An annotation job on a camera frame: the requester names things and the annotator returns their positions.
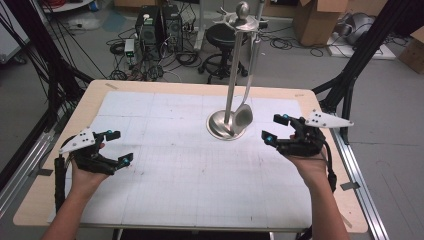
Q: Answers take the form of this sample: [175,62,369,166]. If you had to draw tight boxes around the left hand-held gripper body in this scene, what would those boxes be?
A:
[58,127,120,176]

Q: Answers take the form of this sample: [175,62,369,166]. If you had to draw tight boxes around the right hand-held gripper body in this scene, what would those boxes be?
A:
[276,109,355,158]

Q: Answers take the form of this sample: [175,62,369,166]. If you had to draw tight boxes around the large metal spoon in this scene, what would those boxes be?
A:
[232,31,263,136]

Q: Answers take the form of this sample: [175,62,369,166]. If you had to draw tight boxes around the stainless steel utensil rack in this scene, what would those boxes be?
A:
[205,0,270,141]

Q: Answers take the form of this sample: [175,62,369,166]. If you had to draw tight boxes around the person's right hand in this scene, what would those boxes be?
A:
[284,133,330,194]

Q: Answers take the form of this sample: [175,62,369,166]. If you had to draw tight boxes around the person's left hand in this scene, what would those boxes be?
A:
[70,142,112,202]

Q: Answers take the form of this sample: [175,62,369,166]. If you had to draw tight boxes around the white grid mat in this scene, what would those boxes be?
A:
[46,90,338,231]

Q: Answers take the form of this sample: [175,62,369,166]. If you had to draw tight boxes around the small silver box green light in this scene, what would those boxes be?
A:
[123,38,136,58]

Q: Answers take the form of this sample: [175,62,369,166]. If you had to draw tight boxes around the large open cardboard box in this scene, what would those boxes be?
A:
[292,0,350,47]

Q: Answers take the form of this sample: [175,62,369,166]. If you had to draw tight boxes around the black round stool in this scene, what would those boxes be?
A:
[197,24,250,85]

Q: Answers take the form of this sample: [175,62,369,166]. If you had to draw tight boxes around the black computer tower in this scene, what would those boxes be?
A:
[134,5,164,62]
[161,3,185,53]

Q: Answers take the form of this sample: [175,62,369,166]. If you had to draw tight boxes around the white metal stand leg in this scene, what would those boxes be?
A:
[193,0,207,52]
[249,0,268,63]

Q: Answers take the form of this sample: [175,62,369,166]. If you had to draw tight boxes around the white flat board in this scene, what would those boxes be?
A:
[325,32,398,61]

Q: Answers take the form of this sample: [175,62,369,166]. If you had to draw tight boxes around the grey rounded device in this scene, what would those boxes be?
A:
[336,12,376,46]

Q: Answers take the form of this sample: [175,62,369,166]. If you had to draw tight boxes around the white round table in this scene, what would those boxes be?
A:
[41,0,96,15]

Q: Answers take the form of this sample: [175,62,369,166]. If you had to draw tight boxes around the small cardboard box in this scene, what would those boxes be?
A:
[397,26,424,75]

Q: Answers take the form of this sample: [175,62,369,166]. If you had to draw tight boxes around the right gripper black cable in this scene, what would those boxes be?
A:
[320,139,338,194]

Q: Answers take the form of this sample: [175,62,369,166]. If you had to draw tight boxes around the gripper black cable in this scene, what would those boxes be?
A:
[320,139,338,194]
[53,134,78,214]

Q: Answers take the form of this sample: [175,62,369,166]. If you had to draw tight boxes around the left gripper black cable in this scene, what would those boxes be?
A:
[53,134,78,214]

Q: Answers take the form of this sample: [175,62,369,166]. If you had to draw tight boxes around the aluminium rail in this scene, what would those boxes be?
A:
[321,108,391,240]
[0,129,57,219]

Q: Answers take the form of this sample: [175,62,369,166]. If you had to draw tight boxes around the tangle of floor cables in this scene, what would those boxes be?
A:
[105,26,205,83]

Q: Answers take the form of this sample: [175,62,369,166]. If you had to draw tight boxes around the black floor cable loops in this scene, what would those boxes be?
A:
[259,30,326,58]

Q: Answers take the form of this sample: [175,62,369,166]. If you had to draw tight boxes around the black metal frame stand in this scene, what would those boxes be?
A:
[0,0,95,192]
[311,0,424,146]

